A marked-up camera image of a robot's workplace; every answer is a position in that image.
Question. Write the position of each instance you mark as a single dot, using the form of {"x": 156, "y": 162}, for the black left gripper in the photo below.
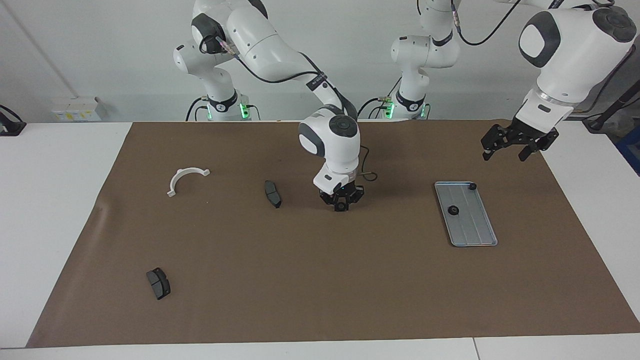
{"x": 525, "y": 135}

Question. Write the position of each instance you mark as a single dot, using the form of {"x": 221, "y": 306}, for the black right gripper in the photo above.
{"x": 344, "y": 194}

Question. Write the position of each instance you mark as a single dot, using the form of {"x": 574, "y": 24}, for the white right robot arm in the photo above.
{"x": 260, "y": 45}

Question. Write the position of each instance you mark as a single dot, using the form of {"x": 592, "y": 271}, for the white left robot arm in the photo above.
{"x": 575, "y": 65}

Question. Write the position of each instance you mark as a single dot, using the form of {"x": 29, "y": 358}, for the grey metal tray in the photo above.
{"x": 475, "y": 230}

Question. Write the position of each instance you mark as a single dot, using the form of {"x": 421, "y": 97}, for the dark grey brake pad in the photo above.
{"x": 159, "y": 284}
{"x": 272, "y": 194}

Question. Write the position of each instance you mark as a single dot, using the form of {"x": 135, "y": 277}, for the brown table mat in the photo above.
{"x": 320, "y": 275}

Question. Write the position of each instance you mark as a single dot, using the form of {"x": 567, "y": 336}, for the black stand pole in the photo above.
{"x": 617, "y": 104}

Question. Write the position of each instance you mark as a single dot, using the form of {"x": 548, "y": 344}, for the blue crate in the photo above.
{"x": 631, "y": 152}

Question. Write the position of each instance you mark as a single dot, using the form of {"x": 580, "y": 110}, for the white curved plastic bracket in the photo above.
{"x": 171, "y": 192}

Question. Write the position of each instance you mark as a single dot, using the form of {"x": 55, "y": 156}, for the white wall socket box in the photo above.
{"x": 75, "y": 110}

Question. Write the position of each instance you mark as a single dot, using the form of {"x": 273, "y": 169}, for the black clamp mount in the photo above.
{"x": 10, "y": 127}

